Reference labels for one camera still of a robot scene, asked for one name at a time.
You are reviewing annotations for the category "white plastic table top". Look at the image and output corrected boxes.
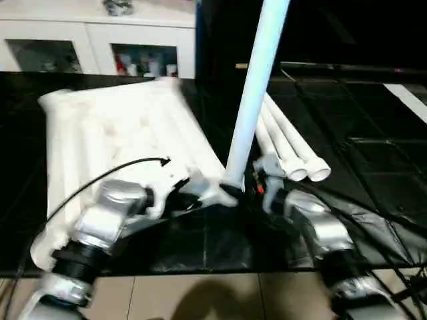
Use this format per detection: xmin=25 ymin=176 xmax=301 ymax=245
xmin=30 ymin=78 xmax=239 ymax=271

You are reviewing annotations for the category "white plastic table leg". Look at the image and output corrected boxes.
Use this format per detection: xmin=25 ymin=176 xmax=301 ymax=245
xmin=266 ymin=93 xmax=332 ymax=182
xmin=254 ymin=110 xmax=276 ymax=164
xmin=259 ymin=100 xmax=309 ymax=182
xmin=225 ymin=0 xmax=292 ymax=189

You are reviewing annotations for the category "black work mat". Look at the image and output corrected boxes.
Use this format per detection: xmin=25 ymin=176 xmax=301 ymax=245
xmin=0 ymin=70 xmax=427 ymax=275

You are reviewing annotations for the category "white flat strip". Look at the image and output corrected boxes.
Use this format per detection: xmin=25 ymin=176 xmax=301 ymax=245
xmin=385 ymin=83 xmax=427 ymax=124

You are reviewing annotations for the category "white glass-door cabinet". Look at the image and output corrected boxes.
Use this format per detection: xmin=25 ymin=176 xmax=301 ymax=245
xmin=0 ymin=0 xmax=197 ymax=79

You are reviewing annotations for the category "grey crumpled object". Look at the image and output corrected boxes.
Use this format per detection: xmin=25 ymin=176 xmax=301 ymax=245
xmin=103 ymin=0 xmax=134 ymax=15

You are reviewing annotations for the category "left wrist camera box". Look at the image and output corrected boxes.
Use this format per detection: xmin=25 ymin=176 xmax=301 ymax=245
xmin=141 ymin=160 xmax=191 ymax=219

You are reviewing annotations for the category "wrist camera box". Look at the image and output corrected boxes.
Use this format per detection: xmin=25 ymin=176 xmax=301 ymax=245
xmin=257 ymin=155 xmax=286 ymax=194
xmin=141 ymin=160 xmax=191 ymax=219

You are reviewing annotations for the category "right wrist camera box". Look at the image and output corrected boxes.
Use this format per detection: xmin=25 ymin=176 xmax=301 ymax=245
xmin=257 ymin=155 xmax=286 ymax=194

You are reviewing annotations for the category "dark long rail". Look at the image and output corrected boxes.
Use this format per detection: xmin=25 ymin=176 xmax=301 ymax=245
xmin=280 ymin=61 xmax=427 ymax=79

